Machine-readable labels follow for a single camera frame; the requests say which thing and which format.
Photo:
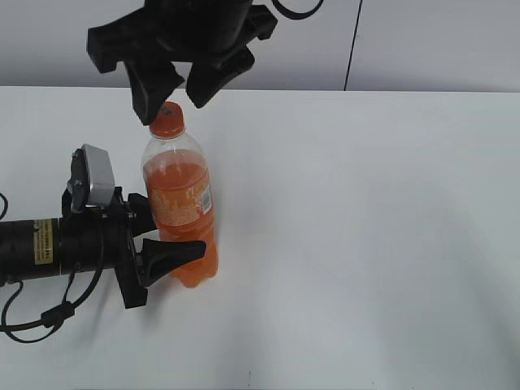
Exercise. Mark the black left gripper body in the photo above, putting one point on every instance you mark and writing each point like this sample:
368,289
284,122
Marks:
101,238

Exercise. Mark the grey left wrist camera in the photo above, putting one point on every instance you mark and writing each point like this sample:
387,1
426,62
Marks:
92,181

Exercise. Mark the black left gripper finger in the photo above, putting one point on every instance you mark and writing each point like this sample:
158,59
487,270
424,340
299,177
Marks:
159,258
142,220

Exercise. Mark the orange bottle cap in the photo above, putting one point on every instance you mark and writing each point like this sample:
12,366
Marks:
169,122

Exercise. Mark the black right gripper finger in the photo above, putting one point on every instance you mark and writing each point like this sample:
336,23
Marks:
151,83
204,81

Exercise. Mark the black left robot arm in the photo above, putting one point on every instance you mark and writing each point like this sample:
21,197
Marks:
29,249

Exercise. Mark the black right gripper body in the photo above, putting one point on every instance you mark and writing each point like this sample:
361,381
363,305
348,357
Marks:
209,32

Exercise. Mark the orange soda plastic bottle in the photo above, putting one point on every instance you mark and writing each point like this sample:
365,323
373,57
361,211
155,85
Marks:
177,181

